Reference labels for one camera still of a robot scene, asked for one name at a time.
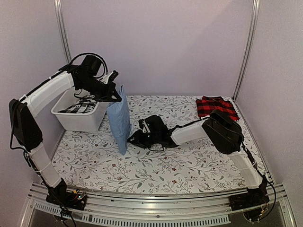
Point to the aluminium frame post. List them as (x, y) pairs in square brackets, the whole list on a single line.
[(62, 29), (248, 48)]

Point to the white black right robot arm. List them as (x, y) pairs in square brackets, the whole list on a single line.
[(224, 133)]

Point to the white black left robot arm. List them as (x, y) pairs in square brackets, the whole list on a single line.
[(24, 110)]

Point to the light blue long sleeve shirt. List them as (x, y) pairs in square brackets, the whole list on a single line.
[(119, 120)]

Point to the floral patterned table cloth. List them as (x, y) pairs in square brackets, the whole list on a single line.
[(93, 161)]

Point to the white plastic bin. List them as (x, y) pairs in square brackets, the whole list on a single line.
[(88, 122)]

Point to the black white plaid shirt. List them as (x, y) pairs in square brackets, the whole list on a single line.
[(85, 104)]

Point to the aluminium front rail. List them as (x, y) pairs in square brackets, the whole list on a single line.
[(113, 209)]

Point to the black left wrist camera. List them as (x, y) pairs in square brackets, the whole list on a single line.
[(91, 64)]

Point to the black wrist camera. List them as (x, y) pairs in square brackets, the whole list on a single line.
[(153, 124), (91, 64)]

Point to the right aluminium frame post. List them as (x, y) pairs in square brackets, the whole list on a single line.
[(248, 48)]

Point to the left aluminium frame post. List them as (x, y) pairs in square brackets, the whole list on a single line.
[(62, 29)]

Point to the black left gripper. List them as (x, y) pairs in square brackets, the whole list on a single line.
[(107, 97)]

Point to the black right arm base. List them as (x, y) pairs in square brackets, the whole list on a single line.
[(253, 197)]

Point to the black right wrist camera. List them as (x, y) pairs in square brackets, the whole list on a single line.
[(153, 124)]

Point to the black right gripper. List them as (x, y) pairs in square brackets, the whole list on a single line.
[(138, 140)]

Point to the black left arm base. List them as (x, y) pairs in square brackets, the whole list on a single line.
[(74, 200)]

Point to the red black plaid shirt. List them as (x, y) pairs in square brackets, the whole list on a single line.
[(207, 104)]

